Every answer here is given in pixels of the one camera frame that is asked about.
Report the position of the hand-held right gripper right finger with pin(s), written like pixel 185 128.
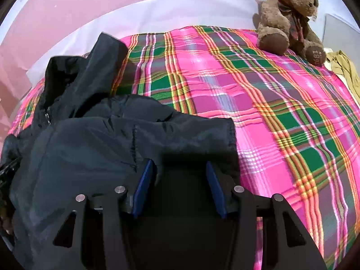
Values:
pixel 216 185

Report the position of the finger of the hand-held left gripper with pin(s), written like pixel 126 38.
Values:
pixel 8 171

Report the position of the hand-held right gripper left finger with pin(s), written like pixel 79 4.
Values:
pixel 144 182

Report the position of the black padded jacket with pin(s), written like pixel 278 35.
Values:
pixel 92 146

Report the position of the pink green plaid blanket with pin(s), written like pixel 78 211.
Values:
pixel 253 104

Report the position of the white bed sheet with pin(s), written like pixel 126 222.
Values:
pixel 168 11

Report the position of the yellow cloth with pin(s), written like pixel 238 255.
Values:
pixel 344 67

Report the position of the brown teddy bear, santa hat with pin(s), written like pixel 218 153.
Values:
pixel 289 19

